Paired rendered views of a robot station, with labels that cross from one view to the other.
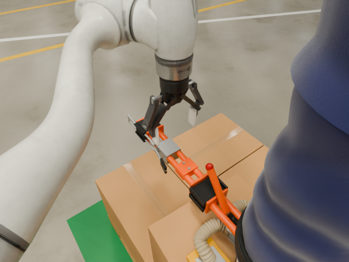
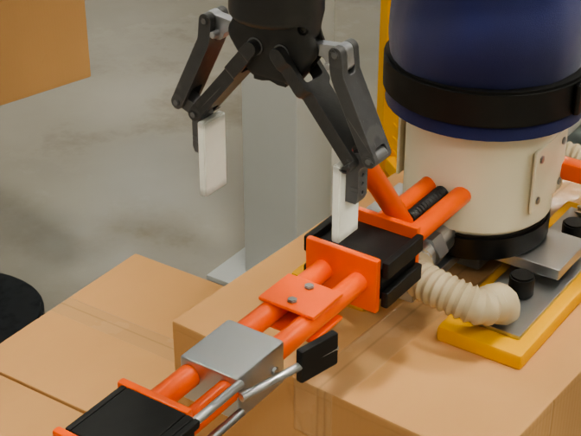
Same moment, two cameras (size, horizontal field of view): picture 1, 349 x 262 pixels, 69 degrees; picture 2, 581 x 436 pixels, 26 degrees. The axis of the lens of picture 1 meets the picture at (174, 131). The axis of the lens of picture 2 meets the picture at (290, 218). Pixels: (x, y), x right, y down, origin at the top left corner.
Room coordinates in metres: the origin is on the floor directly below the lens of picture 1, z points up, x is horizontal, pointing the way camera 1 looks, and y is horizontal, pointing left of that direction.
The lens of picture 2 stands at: (0.85, 0.88, 1.72)
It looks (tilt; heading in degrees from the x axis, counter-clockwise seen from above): 29 degrees down; 250
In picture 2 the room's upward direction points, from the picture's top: straight up
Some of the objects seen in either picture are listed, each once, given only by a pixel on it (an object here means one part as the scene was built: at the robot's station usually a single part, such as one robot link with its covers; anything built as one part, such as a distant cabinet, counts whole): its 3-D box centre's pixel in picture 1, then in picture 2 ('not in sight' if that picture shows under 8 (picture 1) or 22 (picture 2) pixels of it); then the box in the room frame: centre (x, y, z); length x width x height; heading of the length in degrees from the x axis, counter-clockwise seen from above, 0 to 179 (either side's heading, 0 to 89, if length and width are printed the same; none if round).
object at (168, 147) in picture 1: (168, 150); (233, 368); (0.60, 0.02, 1.07); 0.07 x 0.07 x 0.04; 36
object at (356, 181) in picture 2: (149, 131); (366, 175); (0.50, 0.07, 1.26); 0.03 x 0.01 x 0.05; 126
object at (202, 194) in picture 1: (207, 192); (362, 257); (0.42, -0.10, 1.07); 0.10 x 0.08 x 0.06; 126
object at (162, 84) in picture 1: (174, 88); (276, 23); (0.55, 0.00, 1.37); 0.08 x 0.07 x 0.09; 126
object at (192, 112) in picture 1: (192, 116); (212, 153); (0.59, -0.06, 1.24); 0.03 x 0.01 x 0.07; 36
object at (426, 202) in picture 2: (238, 223); (425, 206); (0.32, -0.18, 1.07); 0.07 x 0.02 x 0.02; 36
